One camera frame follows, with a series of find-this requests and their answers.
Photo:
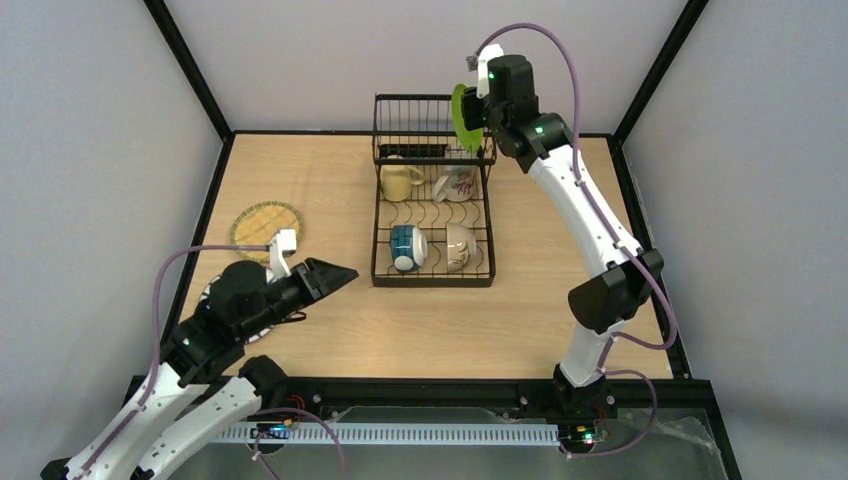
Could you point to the black wire dish rack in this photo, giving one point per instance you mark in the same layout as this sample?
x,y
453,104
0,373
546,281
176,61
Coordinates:
x,y
417,129

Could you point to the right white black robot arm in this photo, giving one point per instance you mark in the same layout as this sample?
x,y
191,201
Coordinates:
x,y
622,274

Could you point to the yellow ceramic mug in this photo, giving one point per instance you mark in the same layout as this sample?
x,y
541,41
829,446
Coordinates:
x,y
398,180

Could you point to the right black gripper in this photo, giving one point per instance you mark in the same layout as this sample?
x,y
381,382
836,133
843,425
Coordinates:
x,y
472,110

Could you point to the black rimmed white bowl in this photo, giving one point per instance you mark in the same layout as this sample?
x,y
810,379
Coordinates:
x,y
408,247

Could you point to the white slotted cable duct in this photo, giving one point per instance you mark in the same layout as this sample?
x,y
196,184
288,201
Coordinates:
x,y
415,434

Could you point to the green plastic plate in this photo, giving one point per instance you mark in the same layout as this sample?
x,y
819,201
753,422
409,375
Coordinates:
x,y
470,140

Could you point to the woven bamboo plate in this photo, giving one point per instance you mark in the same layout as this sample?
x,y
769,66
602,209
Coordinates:
x,y
260,222

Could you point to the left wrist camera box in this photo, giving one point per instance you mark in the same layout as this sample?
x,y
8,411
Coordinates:
x,y
283,244

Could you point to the plain white bowl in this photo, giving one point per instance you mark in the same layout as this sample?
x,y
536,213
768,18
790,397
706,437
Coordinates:
x,y
461,246

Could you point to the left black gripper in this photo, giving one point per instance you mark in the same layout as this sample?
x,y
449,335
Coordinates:
x,y
307,282

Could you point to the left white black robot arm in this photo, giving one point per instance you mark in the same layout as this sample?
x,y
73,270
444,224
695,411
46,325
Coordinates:
x,y
161,426

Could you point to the blue striped white plate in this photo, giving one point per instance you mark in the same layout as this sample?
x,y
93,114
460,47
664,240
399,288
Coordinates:
x,y
250,340

